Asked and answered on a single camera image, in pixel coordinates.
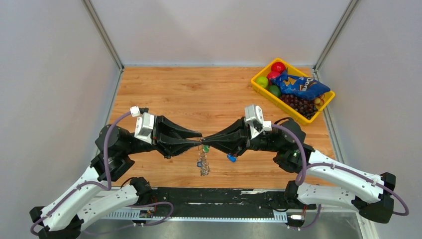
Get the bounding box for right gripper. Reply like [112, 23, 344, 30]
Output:
[202, 116, 282, 158]

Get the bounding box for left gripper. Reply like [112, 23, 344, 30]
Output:
[123, 114, 203, 158]

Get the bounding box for blue key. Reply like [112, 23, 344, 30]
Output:
[227, 154, 237, 162]

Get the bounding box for silver keyring holder with rings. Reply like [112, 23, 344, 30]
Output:
[197, 144, 210, 176]

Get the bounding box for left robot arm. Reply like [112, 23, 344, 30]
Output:
[30, 107, 202, 239]

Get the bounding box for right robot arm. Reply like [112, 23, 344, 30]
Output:
[202, 118, 396, 224]

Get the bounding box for dark green ball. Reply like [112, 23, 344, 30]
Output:
[268, 85, 282, 98]

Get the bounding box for lime green ball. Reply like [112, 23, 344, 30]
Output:
[255, 76, 269, 89]

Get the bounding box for yellow plastic bin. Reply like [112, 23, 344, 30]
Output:
[251, 58, 335, 125]

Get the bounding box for red ball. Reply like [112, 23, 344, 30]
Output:
[266, 71, 281, 85]
[271, 61, 286, 73]

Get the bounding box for bunch of dark grapes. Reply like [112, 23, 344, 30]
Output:
[280, 94, 318, 120]

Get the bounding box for blue chips bag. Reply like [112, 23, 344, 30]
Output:
[271, 70, 331, 100]

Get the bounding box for small yellow red fruits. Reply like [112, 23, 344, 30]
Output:
[313, 94, 325, 107]

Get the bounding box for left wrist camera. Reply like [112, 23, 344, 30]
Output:
[130, 106, 155, 144]

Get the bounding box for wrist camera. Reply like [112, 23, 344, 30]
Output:
[244, 104, 272, 139]
[130, 106, 155, 144]

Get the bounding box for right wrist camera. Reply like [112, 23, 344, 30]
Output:
[244, 104, 272, 139]

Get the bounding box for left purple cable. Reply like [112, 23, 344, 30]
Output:
[30, 111, 132, 236]

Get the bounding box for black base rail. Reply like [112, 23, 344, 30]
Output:
[135, 187, 304, 216]

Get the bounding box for white slotted cable duct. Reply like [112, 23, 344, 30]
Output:
[103, 209, 288, 223]

